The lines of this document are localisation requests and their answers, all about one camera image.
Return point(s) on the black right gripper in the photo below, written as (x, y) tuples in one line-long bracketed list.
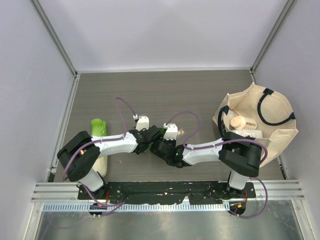
[(173, 142)]

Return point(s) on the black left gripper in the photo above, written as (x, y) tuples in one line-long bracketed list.
[(143, 131)]

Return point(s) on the small clear plastic packet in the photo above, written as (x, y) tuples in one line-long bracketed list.
[(180, 132)]

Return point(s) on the green paper box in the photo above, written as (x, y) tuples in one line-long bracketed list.
[(162, 130)]

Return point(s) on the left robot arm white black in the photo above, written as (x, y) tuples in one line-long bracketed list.
[(79, 155)]

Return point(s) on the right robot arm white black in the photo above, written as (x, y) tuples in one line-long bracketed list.
[(242, 154)]

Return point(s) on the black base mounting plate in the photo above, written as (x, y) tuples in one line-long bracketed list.
[(171, 192)]

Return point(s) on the beige cap bottle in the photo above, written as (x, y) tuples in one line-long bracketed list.
[(238, 122)]

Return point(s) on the beige canvas tote bag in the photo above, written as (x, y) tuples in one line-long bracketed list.
[(270, 109)]

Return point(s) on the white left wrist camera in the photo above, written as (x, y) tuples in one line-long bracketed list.
[(142, 122)]

